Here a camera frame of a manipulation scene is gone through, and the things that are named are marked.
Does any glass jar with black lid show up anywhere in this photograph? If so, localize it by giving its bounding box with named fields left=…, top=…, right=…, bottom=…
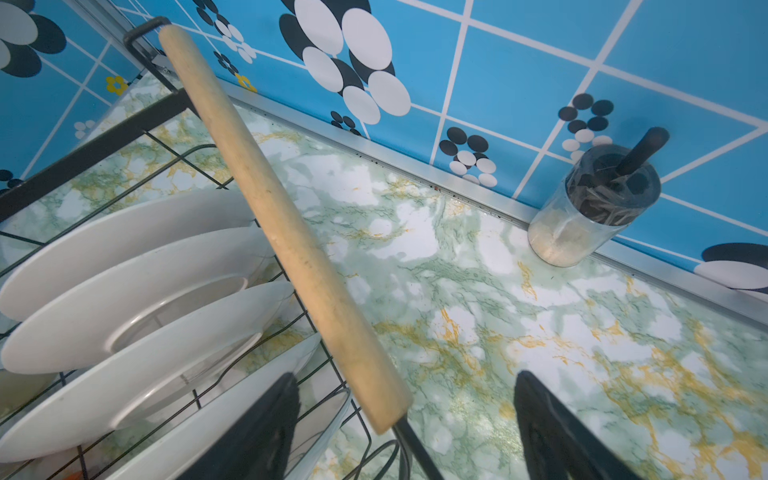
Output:
left=527, top=127, right=670, bottom=268

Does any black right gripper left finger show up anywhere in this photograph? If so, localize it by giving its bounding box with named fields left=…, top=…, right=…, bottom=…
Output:
left=180, top=373, right=300, bottom=479

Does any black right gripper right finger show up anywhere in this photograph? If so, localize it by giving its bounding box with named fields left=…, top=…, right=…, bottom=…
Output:
left=514, top=370, right=638, bottom=479

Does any white plate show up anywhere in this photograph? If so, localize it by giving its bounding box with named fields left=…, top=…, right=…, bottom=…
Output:
left=1, top=226, right=274, bottom=374
left=113, top=335, right=351, bottom=479
left=1, top=281, right=294, bottom=463
left=1, top=189, right=254, bottom=322

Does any black wire dish rack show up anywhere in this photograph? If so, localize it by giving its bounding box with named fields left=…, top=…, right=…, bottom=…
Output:
left=0, top=16, right=445, bottom=480

